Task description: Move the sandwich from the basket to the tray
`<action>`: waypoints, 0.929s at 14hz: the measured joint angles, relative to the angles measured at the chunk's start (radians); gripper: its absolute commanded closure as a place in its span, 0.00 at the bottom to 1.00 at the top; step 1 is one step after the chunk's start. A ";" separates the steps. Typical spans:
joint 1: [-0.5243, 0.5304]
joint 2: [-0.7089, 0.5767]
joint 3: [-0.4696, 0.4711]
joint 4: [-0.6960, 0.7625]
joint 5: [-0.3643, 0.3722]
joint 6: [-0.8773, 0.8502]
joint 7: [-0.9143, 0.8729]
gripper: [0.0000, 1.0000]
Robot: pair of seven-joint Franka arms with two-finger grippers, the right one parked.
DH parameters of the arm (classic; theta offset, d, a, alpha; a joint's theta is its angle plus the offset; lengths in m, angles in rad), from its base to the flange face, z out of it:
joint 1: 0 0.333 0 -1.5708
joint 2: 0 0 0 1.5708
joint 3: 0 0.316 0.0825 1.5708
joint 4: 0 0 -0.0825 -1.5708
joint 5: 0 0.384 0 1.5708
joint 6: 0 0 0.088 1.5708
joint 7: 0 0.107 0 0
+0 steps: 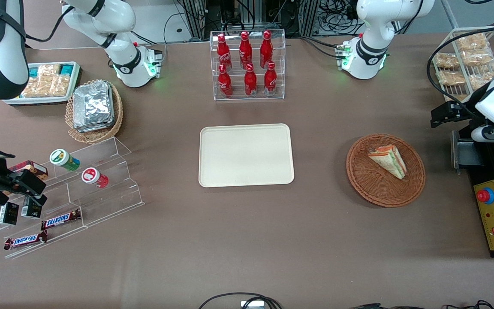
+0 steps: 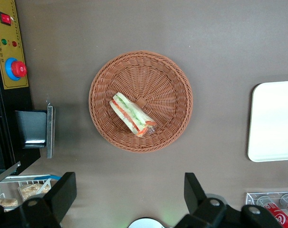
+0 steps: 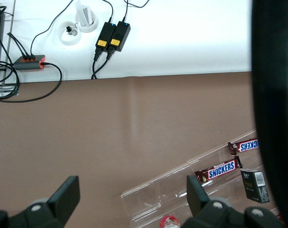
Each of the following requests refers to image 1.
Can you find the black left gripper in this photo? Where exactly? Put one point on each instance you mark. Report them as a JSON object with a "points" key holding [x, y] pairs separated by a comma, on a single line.
{"points": [[460, 110]]}

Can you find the triangle sandwich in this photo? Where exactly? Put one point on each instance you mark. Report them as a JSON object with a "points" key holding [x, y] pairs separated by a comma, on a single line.
{"points": [[388, 161]]}

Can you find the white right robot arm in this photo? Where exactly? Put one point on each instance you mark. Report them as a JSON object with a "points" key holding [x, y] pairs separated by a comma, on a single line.
{"points": [[118, 21]]}

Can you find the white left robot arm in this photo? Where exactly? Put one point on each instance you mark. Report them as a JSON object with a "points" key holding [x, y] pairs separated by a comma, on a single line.
{"points": [[375, 25]]}

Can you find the oval light wicker basket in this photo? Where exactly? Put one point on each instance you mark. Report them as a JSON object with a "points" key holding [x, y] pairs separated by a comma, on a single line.
{"points": [[92, 136]]}

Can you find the round brown wicker basket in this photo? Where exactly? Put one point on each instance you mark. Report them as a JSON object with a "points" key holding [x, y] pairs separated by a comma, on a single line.
{"points": [[375, 189]]}

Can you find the white rectangular snack tray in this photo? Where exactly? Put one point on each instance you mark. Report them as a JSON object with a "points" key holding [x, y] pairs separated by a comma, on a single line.
{"points": [[73, 83]]}

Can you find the beige rectangular tray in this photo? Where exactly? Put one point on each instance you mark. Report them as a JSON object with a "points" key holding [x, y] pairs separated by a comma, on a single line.
{"points": [[238, 156]]}

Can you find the small black box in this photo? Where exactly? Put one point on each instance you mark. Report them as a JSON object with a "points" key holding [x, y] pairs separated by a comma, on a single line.
{"points": [[8, 213], [31, 209]]}

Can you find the clear bagged pastry packet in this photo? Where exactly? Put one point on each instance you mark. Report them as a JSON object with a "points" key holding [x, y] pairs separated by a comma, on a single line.
{"points": [[446, 61], [477, 58], [450, 78], [472, 43], [480, 79]]}

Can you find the brown chocolate box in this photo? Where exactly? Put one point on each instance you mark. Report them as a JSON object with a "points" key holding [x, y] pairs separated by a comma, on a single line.
{"points": [[34, 168]]}

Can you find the Snickers bar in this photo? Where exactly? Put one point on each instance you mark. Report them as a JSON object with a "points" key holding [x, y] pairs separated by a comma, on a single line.
{"points": [[60, 219], [24, 240]]}

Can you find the grey metal block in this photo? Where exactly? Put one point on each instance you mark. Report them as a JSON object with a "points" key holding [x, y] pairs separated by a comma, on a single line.
{"points": [[465, 154]]}

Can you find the green can white lid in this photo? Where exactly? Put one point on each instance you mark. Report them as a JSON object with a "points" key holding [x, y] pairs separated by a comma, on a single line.
{"points": [[63, 159]]}

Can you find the red can white lid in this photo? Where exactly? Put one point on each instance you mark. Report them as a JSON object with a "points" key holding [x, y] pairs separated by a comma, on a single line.
{"points": [[94, 177]]}

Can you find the red emergency stop button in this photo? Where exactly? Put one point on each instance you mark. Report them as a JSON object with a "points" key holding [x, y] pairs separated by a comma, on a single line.
{"points": [[484, 195]]}

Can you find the clear acrylic stepped display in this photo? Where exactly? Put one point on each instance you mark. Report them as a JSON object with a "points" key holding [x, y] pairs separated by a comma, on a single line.
{"points": [[109, 201]]}

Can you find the clear cracker packet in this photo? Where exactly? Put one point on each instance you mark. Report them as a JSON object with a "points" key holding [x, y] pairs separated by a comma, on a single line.
{"points": [[37, 87], [59, 85], [49, 70]]}

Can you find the silver foil package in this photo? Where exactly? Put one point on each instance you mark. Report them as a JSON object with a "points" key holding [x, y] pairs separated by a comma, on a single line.
{"points": [[93, 105]]}

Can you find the teal snack packet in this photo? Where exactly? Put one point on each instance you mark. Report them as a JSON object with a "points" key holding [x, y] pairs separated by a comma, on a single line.
{"points": [[34, 71], [66, 68]]}

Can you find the clear acrylic bottle rack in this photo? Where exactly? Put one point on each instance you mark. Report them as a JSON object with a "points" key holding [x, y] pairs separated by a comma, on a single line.
{"points": [[281, 64]]}

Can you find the red cola bottle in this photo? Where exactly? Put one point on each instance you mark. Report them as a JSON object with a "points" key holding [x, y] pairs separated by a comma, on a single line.
{"points": [[270, 79], [250, 81], [266, 49], [245, 49], [223, 53], [224, 81]]}

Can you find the small white adapter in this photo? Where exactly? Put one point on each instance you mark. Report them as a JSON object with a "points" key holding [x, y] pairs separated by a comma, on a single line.
{"points": [[252, 304]]}

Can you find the aluminium frame rack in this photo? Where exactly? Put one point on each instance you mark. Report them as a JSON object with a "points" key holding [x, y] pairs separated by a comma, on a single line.
{"points": [[195, 17]]}

